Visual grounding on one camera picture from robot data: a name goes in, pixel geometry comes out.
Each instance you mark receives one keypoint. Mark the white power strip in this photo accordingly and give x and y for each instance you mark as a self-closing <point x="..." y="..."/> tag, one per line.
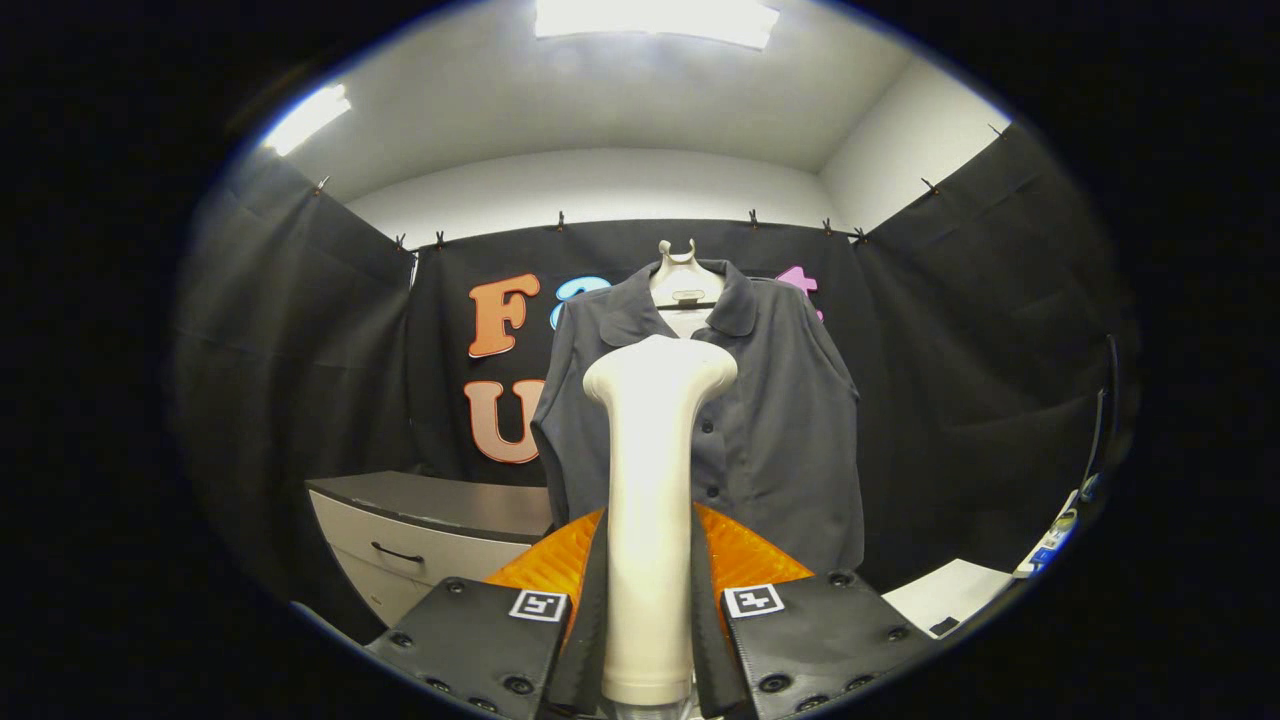
<point x="1050" y="540"/>

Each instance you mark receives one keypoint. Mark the white side table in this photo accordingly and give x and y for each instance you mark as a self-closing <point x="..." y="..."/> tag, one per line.
<point x="945" y="595"/>

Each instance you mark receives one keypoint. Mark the wide ceiling light panel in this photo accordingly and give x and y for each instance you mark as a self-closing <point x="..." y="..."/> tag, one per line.
<point x="655" y="20"/>

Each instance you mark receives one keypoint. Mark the white mannequin torso form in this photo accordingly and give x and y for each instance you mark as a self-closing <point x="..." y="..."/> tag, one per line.
<point x="687" y="285"/>

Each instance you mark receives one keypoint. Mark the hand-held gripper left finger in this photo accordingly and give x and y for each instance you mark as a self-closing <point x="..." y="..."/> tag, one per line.
<point x="590" y="620"/>

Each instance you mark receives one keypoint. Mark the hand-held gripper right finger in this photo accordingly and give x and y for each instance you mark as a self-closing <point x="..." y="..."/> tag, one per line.
<point x="708" y="640"/>

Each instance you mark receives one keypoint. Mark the white garment steamer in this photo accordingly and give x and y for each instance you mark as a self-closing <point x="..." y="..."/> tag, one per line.
<point x="650" y="480"/>

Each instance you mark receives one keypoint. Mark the grey-topped drawer cabinet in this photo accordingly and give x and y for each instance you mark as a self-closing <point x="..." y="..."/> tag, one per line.
<point x="430" y="500"/>

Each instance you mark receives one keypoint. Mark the row of small backdrop clips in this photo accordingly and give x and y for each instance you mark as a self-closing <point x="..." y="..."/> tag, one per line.
<point x="560" y="220"/>

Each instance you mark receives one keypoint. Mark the grey button-up shirt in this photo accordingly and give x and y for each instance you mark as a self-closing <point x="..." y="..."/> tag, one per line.
<point x="780" y="440"/>

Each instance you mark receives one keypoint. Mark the narrow ceiling light panel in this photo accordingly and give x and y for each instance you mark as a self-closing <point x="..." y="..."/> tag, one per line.
<point x="305" y="120"/>

